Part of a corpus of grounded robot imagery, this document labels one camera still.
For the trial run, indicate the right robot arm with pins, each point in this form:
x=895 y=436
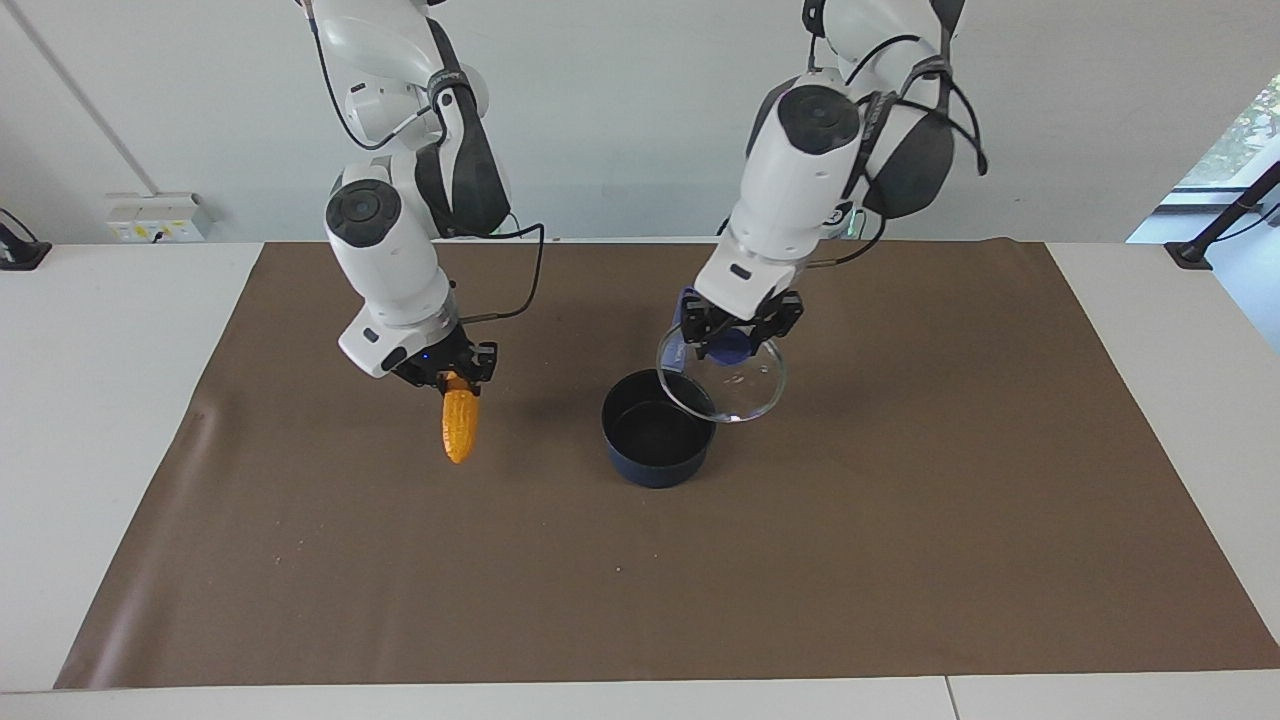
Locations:
x=385 y=255

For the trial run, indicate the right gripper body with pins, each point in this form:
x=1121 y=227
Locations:
x=428 y=358

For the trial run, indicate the window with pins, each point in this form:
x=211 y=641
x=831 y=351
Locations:
x=1238 y=135

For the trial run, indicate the dark blue pot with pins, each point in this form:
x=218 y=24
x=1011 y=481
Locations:
x=655 y=440

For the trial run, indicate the yellow corn cob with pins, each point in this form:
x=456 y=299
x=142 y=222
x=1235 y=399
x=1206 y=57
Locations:
x=460 y=425

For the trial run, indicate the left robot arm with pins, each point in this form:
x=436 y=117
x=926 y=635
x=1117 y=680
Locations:
x=800 y=170

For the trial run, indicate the white wall socket box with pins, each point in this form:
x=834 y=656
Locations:
x=158 y=218

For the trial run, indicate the glass lid with blue knob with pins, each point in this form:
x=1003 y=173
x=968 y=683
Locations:
x=735 y=385

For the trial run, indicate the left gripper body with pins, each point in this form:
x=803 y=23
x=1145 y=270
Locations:
x=742 y=312

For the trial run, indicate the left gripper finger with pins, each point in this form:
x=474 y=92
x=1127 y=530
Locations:
x=782 y=315
x=703 y=328

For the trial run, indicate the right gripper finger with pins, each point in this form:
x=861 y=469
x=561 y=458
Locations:
x=486 y=360
x=440 y=378

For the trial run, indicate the black stand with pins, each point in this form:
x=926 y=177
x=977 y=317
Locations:
x=18 y=248
x=1225 y=215

